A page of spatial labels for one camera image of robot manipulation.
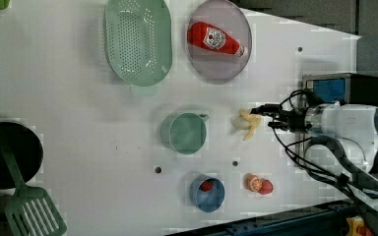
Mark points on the green perforated colander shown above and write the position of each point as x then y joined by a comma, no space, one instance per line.
138,40

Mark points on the green slotted spatula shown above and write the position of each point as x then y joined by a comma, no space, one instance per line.
30,212

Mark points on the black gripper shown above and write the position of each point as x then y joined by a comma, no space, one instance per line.
293,121

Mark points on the green object at edge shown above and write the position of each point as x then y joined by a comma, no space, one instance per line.
4,4

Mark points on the grey round plate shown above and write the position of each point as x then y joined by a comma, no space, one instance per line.
228,17

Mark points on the green mug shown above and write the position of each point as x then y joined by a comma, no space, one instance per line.
185,133

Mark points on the black round pan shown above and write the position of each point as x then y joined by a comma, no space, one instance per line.
27,150

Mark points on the yellow plush banana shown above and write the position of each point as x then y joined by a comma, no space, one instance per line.
247,122

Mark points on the red strawberry toy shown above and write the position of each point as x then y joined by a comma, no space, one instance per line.
267,187

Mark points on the small red toy in bowl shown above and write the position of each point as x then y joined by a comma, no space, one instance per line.
206,186

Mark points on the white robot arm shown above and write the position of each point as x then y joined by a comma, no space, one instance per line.
340,148

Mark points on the red ketchup bottle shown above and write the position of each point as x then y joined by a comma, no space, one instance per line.
212,38

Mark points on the blue bowl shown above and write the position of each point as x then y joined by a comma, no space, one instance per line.
207,201

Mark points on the orange slice toy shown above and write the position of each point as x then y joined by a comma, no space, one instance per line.
254,183

